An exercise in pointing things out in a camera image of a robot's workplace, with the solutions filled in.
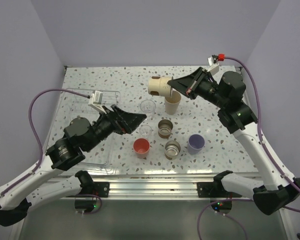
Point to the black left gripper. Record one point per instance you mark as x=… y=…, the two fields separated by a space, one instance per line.
x=123 y=121

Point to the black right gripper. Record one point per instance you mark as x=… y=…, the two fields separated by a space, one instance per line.
x=189 y=85

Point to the large clear plastic cup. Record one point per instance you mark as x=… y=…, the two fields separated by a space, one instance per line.
x=148 y=107

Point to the cream steel-lined cup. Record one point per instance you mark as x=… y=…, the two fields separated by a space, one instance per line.
x=158 y=86

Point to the pink plastic cup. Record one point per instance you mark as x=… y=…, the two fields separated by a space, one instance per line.
x=141 y=147

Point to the brown-band steel cup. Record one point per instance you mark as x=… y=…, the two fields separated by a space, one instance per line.
x=165 y=128

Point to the steel cup brown base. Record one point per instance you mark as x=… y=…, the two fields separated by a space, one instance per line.
x=172 y=149

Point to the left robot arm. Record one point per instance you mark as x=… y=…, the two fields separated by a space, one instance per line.
x=27 y=192

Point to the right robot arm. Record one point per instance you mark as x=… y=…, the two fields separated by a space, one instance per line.
x=278 y=186

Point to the clear plastic dish rack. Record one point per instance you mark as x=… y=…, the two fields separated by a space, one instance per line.
x=78 y=137

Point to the small clear plastic cup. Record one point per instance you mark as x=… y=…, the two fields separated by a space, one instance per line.
x=145 y=131

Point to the tall beige cup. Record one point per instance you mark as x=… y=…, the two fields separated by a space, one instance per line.
x=171 y=103

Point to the lavender plastic cup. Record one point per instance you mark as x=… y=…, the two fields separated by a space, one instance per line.
x=195 y=144

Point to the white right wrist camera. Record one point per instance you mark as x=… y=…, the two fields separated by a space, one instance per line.
x=213 y=62

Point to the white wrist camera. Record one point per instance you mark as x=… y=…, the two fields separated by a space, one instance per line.
x=213 y=62
x=95 y=101

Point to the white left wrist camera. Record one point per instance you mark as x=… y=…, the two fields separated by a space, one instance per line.
x=95 y=101

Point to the aluminium rail frame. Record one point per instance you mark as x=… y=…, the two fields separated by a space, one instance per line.
x=155 y=176

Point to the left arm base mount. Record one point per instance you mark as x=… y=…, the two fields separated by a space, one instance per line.
x=100 y=189

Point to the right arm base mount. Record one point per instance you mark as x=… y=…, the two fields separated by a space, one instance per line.
x=209 y=190

